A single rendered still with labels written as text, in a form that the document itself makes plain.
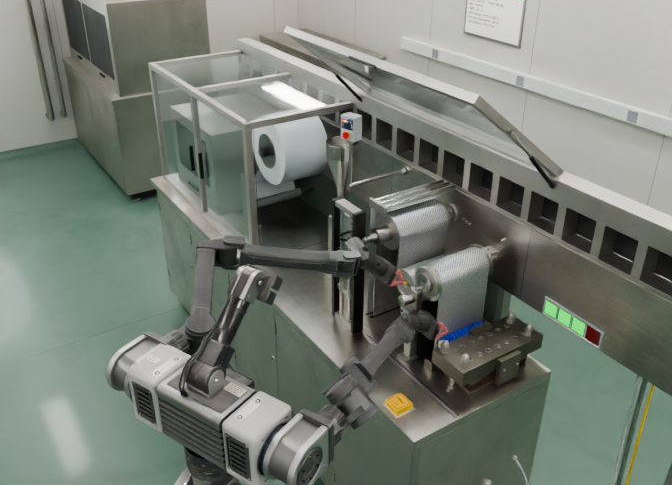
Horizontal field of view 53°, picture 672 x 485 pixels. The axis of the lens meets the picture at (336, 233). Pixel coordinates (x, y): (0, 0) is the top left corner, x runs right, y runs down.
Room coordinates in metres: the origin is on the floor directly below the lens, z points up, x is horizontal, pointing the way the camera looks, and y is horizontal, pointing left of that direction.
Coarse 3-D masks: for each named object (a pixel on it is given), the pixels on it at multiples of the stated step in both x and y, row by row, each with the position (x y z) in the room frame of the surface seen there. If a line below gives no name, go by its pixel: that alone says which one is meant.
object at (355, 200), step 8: (352, 200) 3.03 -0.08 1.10; (360, 200) 2.98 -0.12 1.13; (360, 208) 2.98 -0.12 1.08; (368, 208) 2.92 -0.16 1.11; (368, 216) 2.92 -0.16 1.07; (368, 224) 2.92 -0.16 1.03; (368, 232) 2.91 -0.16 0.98; (488, 280) 2.24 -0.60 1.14; (488, 288) 2.24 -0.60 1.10; (496, 288) 2.21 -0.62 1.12; (488, 296) 2.23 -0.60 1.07; (496, 296) 2.20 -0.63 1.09; (488, 304) 2.23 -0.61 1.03; (496, 304) 2.20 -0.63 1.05; (488, 312) 2.22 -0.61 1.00; (496, 312) 2.20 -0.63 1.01; (488, 320) 2.22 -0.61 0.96; (496, 320) 2.20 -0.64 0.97
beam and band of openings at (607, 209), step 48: (240, 48) 4.03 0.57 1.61; (336, 96) 3.16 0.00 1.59; (384, 144) 2.87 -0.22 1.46; (432, 144) 2.68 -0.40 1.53; (480, 144) 2.36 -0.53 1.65; (480, 192) 2.37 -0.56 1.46; (528, 192) 2.14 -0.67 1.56; (576, 192) 1.98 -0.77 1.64; (576, 240) 1.99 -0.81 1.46; (624, 240) 1.89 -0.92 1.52
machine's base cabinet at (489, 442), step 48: (192, 240) 3.29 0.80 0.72; (192, 288) 3.37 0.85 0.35; (240, 336) 2.82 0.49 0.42; (288, 336) 2.39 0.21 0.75; (288, 384) 2.40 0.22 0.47; (384, 432) 1.80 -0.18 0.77; (480, 432) 1.80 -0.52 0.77; (528, 432) 1.95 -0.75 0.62; (336, 480) 2.06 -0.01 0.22; (384, 480) 1.79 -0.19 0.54; (432, 480) 1.68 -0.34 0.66; (480, 480) 1.82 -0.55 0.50; (528, 480) 1.98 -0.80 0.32
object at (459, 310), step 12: (468, 288) 2.08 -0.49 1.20; (480, 288) 2.11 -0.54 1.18; (444, 300) 2.02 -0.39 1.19; (456, 300) 2.05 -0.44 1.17; (468, 300) 2.08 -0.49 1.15; (480, 300) 2.12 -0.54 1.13; (444, 312) 2.02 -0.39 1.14; (456, 312) 2.05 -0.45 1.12; (468, 312) 2.09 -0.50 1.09; (480, 312) 2.12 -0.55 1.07; (444, 324) 2.02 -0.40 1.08; (456, 324) 2.06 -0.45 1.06; (468, 324) 2.09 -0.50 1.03
